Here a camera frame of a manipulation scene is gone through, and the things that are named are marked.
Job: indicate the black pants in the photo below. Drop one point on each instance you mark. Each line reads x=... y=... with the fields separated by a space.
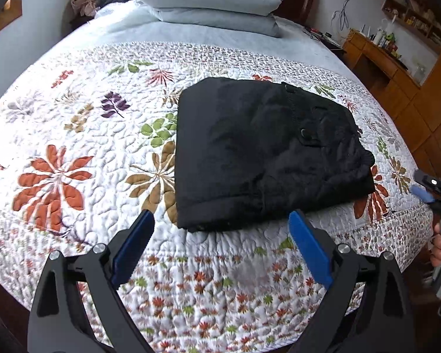
x=242 y=147

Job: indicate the light blue bed sheet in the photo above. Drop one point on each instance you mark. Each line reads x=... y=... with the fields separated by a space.
x=132 y=29

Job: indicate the pink crumpled cloth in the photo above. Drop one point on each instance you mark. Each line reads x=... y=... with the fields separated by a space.
x=86 y=2

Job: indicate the floral quilted bedspread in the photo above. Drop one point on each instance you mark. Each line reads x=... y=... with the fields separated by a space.
x=77 y=117

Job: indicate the row of small bottles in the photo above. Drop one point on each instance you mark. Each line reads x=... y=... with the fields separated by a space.
x=384 y=38

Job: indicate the wooden wall shelf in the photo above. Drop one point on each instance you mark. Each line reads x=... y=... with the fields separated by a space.
x=415 y=14

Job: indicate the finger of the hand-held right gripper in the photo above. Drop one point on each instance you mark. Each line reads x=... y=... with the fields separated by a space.
x=423 y=194

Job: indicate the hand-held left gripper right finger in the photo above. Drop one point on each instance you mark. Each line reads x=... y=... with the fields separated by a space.
x=310 y=246

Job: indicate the person's right hand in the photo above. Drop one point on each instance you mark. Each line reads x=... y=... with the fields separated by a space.
x=439 y=246

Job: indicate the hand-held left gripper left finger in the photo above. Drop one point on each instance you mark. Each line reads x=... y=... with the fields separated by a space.
x=134 y=242

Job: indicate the wooden desk cabinet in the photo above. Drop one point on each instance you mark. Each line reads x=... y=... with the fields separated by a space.
x=389 y=77

